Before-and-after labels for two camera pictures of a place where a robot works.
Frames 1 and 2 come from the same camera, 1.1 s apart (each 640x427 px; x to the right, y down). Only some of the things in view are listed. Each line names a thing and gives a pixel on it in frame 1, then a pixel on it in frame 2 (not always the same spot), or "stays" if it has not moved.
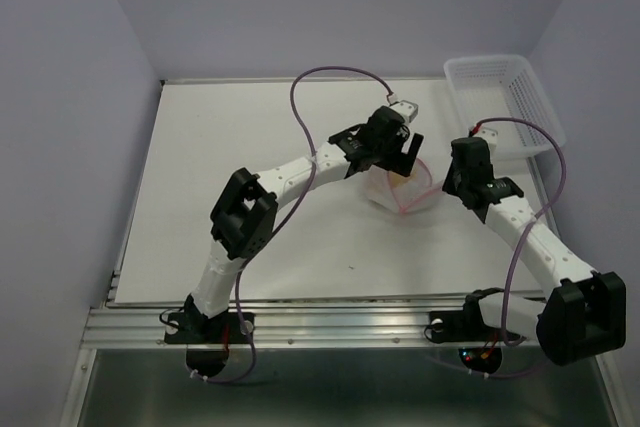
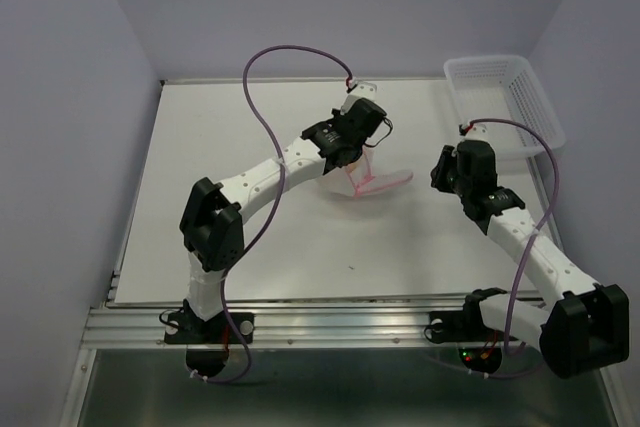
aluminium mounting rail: x=278 y=325 stays
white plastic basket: x=506 y=86 stays
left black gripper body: x=387 y=150 → x=336 y=113
